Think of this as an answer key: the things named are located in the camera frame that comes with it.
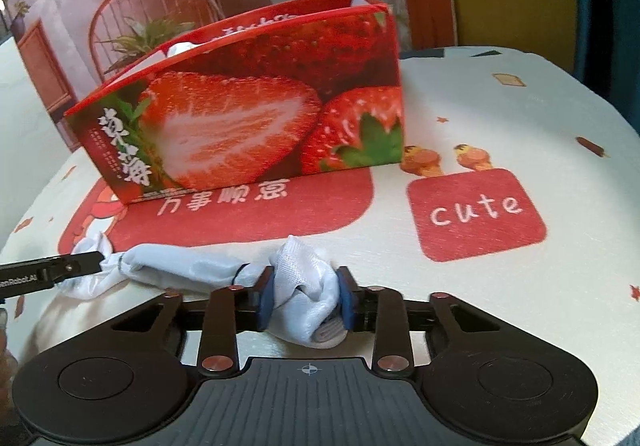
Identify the white cloth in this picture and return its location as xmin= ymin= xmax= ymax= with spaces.
xmin=59 ymin=234 xmax=352 ymax=350

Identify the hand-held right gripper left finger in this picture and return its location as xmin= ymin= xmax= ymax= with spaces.
xmin=107 ymin=266 xmax=275 ymax=377

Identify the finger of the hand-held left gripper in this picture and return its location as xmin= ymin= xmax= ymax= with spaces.
xmin=0 ymin=251 xmax=106 ymax=301

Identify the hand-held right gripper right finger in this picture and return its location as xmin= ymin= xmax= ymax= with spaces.
xmin=336 ymin=267 xmax=506 ymax=375

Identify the red strawberry print box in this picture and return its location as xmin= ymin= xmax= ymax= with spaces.
xmin=64 ymin=0 xmax=405 ymax=206

